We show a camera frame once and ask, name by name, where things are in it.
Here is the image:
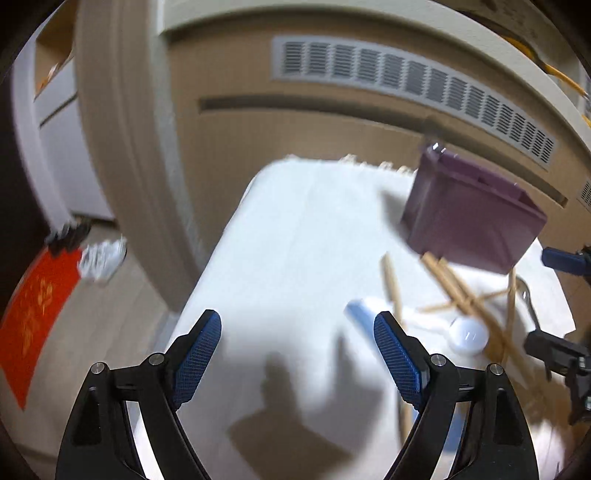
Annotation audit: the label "metal spoon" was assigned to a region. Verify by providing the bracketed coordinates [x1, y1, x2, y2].
[514, 275, 553, 383]

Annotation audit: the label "red floor mat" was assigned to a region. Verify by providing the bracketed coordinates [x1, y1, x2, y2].
[0, 247, 84, 411]

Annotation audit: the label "wooden chopstick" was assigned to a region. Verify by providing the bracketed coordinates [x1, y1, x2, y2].
[421, 254, 506, 358]
[417, 288, 511, 315]
[436, 257, 513, 356]
[503, 267, 518, 367]

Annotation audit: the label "white shoe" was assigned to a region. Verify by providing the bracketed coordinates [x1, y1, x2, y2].
[78, 235, 127, 283]

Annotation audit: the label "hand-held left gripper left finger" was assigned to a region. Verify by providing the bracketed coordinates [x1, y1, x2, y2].
[55, 309, 222, 480]

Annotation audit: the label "purple plastic container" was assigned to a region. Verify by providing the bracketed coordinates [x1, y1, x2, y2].
[400, 143, 549, 276]

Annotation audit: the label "white spoon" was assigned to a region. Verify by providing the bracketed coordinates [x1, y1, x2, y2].
[401, 316, 491, 356]

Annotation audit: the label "light blue utensil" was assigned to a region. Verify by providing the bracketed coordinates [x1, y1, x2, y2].
[344, 298, 468, 464]

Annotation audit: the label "white tablecloth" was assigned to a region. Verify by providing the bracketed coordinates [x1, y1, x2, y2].
[124, 157, 578, 480]

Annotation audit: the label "black shoes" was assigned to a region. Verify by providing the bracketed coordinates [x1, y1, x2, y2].
[45, 220, 90, 254]

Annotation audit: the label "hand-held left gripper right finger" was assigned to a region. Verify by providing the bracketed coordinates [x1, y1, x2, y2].
[373, 311, 541, 480]

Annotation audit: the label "white cabinet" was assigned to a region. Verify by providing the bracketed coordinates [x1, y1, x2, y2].
[9, 0, 118, 224]

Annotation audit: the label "grey vent grille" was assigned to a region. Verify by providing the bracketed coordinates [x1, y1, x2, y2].
[271, 36, 559, 172]

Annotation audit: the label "yellow cable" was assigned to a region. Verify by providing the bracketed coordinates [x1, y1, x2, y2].
[503, 32, 591, 126]

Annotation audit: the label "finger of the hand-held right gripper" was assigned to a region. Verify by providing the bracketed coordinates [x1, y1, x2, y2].
[541, 246, 591, 278]
[523, 329, 591, 384]

